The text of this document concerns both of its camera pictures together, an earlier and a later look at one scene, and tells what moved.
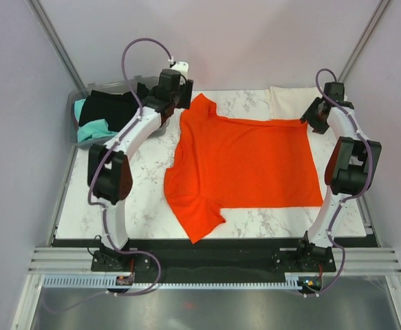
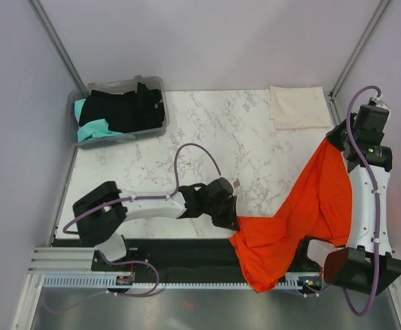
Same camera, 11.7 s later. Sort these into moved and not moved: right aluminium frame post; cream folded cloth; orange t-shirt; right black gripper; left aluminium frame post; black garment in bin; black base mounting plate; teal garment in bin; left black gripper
Moved: orange t-shirt; right black gripper; left black gripper
Not moved: teal garment in bin; black base mounting plate; right aluminium frame post; black garment in bin; cream folded cloth; left aluminium frame post
